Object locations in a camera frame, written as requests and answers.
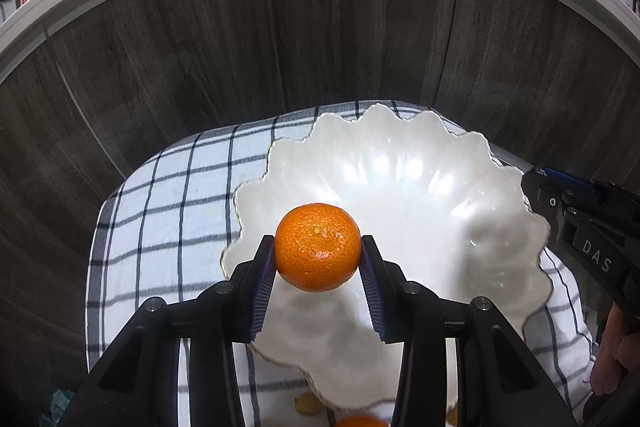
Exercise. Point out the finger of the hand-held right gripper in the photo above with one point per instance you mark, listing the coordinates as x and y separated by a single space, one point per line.
565 181
542 197

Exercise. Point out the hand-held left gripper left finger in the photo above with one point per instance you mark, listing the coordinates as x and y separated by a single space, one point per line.
264 277

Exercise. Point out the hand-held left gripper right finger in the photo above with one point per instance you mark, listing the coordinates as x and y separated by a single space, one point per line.
372 287

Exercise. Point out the orange tangerine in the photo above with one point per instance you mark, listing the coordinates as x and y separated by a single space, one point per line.
317 247
362 422

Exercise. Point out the white scalloped bowl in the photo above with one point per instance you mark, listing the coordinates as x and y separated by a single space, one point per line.
425 187

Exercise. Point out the brown longan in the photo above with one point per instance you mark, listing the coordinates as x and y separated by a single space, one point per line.
452 418
307 404

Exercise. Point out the person's right hand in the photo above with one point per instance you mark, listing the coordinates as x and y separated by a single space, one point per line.
607 357

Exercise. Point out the blue checked white cloth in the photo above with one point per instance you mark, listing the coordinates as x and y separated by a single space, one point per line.
165 207

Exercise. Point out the teal cloth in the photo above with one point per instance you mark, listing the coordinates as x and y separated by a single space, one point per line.
60 402

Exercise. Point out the dark wood-grain cabinet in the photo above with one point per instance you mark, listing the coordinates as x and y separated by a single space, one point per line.
350 32

